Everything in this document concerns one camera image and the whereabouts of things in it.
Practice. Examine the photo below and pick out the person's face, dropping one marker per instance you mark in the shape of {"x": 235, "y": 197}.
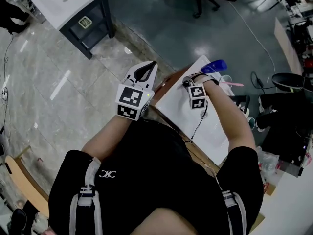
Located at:
{"x": 163, "y": 224}

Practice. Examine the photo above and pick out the wooden slatted pallet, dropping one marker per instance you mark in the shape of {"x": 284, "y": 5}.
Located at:
{"x": 162, "y": 88}

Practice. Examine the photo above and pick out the white washbasin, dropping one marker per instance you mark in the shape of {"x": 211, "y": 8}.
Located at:
{"x": 176, "y": 106}

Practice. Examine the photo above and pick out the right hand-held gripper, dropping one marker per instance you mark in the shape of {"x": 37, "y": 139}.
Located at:
{"x": 196, "y": 92}

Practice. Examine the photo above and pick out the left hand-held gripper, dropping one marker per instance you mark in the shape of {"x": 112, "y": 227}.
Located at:
{"x": 129, "y": 95}

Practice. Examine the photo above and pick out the white power adapter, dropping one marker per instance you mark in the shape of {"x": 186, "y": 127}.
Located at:
{"x": 4, "y": 93}

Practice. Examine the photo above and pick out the blue bottle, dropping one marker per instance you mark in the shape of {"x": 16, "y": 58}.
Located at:
{"x": 215, "y": 66}

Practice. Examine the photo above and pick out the wooden board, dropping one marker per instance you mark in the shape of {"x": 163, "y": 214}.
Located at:
{"x": 27, "y": 185}

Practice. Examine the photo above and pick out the person's left forearm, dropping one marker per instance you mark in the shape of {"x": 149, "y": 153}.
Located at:
{"x": 105, "y": 141}

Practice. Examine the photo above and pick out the green cup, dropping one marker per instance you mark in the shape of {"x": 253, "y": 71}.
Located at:
{"x": 252, "y": 122}

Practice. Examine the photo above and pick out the white side table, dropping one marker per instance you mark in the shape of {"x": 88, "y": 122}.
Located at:
{"x": 63, "y": 6}

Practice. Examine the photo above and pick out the large clear water jug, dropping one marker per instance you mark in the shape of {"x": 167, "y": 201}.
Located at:
{"x": 269, "y": 160}

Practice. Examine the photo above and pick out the black case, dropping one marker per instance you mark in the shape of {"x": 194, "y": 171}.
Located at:
{"x": 288, "y": 146}

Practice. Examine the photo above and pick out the black office chair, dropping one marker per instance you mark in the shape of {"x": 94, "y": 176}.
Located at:
{"x": 200, "y": 1}

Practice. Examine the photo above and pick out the person's black shirt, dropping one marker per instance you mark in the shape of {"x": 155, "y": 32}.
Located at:
{"x": 146, "y": 170}

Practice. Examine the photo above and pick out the small white square device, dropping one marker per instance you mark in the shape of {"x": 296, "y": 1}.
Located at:
{"x": 85, "y": 22}

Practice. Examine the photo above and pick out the person's right forearm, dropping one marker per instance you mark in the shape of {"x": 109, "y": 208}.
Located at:
{"x": 232, "y": 121}

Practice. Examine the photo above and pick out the clear glass cup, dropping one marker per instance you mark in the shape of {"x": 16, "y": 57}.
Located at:
{"x": 226, "y": 78}

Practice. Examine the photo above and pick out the pink toothbrush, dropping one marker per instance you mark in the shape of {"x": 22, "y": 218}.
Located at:
{"x": 234, "y": 84}

